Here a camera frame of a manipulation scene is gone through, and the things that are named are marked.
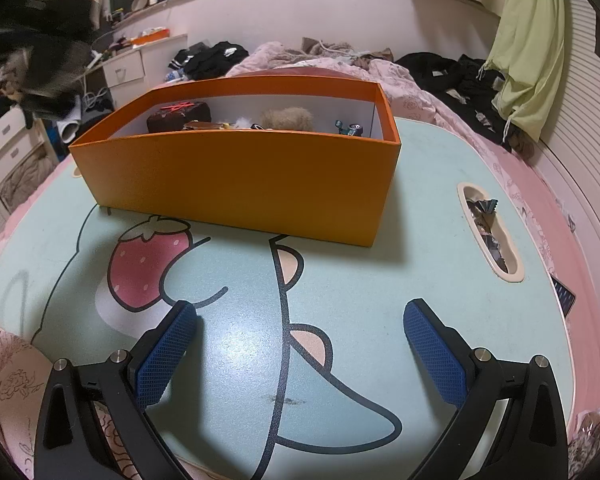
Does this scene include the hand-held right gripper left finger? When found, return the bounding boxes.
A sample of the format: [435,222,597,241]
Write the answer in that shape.
[34,300,201,480]

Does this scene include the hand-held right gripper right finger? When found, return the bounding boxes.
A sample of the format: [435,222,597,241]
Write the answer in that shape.
[402,298,570,480]

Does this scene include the brown card box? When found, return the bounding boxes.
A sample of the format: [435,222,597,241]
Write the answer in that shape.
[146,101,212,134]

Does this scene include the orange cardboard box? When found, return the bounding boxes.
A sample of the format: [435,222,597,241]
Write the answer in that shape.
[69,72,402,248]

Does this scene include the beige fluffy pompom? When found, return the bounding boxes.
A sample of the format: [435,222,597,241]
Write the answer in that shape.
[259,106,314,131]

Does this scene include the mint cartoon printed desktop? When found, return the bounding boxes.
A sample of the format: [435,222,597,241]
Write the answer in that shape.
[0,115,581,480]

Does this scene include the white rolled mat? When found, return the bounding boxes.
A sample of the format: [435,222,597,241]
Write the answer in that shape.
[59,118,84,144]

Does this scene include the white desk with drawer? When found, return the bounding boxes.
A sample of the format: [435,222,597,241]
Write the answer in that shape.
[100,34,189,107]

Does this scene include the white drawer unit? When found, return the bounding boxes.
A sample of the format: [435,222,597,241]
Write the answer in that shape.
[0,104,57,198]

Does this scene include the orange tray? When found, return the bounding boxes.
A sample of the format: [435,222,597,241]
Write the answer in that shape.
[129,28,171,46]

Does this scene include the crumpled foil wrappers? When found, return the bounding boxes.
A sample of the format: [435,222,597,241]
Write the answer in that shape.
[466,197,516,273]

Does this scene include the black phone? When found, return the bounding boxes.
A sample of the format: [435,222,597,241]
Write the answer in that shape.
[551,275,577,318]

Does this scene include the black and white clothes pile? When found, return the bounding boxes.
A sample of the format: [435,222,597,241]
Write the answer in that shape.
[168,40,251,82]

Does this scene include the pink floral bedding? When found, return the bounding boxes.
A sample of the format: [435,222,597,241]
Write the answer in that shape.
[0,41,600,480]

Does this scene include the large black clothes pile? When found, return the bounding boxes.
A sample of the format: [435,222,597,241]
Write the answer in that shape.
[394,52,513,152]

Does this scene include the brown crumpled cloth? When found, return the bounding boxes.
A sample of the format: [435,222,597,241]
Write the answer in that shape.
[300,36,396,69]

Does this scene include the light green hanging cloth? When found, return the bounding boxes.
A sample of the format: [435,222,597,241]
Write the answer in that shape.
[484,0,567,144]

